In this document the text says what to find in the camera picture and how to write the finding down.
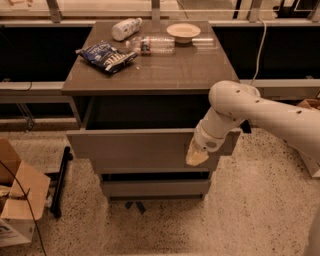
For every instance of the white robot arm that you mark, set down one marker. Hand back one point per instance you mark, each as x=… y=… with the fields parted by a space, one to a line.
x=232 y=104

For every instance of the clear plastic water bottle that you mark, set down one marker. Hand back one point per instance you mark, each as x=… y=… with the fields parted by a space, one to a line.
x=151 y=45

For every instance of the grey drawer cabinet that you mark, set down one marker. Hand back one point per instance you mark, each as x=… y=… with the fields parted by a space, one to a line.
x=191 y=70

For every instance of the white opaque plastic bottle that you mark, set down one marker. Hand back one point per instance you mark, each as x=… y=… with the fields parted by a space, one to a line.
x=124 y=29

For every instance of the beige padded gripper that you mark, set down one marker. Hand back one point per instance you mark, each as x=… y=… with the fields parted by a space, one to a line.
x=207 y=141

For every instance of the blue chip bag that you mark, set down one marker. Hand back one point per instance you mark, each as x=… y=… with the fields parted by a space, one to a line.
x=106 y=57

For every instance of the black floor stand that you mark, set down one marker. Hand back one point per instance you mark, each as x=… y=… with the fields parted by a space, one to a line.
x=57 y=180

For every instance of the grey lower drawer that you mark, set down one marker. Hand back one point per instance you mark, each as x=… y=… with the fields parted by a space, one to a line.
x=168 y=188

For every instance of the grey drawer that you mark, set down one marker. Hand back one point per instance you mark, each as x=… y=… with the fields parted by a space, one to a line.
x=168 y=188
x=143 y=133

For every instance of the beige shallow bowl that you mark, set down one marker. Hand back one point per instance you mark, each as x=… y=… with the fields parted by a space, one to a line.
x=183 y=32

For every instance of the open cardboard box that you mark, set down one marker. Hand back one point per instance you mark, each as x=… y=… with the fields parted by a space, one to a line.
x=23 y=196

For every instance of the grey top drawer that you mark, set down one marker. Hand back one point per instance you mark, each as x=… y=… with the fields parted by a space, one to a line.
x=143 y=133

